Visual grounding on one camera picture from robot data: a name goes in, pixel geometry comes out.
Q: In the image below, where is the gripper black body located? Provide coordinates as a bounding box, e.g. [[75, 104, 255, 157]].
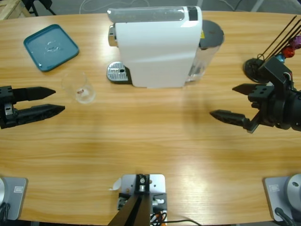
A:
[[251, 93, 291, 129], [0, 96, 19, 129]]

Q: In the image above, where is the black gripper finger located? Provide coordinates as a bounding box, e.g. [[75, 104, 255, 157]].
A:
[[232, 83, 275, 103], [0, 85, 56, 103], [210, 109, 263, 135], [17, 103, 66, 125]]

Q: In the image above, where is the clear drinking glass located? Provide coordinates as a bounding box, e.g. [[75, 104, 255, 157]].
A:
[[61, 71, 97, 105]]

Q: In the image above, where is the white capsule coffee machine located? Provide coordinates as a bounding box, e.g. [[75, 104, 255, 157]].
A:
[[106, 5, 203, 89]]

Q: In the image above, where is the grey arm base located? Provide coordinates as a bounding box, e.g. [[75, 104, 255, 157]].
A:
[[262, 173, 301, 222], [0, 176, 29, 221]]

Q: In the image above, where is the red coffee capsule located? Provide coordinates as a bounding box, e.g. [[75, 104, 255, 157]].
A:
[[283, 46, 296, 59]]

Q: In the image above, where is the black capsule holder with rods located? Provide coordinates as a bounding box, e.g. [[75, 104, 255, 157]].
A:
[[243, 15, 301, 84]]

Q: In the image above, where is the teal square tray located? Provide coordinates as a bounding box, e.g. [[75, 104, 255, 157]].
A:
[[23, 24, 80, 73]]

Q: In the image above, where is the light wooden crate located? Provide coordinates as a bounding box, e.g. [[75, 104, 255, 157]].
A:
[[0, 0, 29, 21]]

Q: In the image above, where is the black chair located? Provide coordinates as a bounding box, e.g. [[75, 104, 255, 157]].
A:
[[24, 0, 57, 16]]

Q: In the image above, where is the white paper tag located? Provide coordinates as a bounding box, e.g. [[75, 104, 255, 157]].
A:
[[108, 178, 122, 192]]

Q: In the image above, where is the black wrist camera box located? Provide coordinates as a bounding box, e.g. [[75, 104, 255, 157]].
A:
[[258, 56, 294, 95]]

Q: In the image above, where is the grey metal frame leg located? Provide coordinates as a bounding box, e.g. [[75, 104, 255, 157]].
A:
[[251, 0, 264, 12]]

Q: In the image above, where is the black base cable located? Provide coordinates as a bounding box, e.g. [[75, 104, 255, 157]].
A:
[[274, 207, 296, 226], [0, 202, 11, 222]]

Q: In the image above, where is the white block with dark post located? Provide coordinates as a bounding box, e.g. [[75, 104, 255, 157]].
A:
[[108, 173, 168, 226]]

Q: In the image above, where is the thin black cable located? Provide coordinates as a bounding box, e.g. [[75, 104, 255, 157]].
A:
[[164, 219, 200, 226]]

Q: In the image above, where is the orange cable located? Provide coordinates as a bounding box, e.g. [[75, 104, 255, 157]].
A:
[[150, 210, 168, 223]]

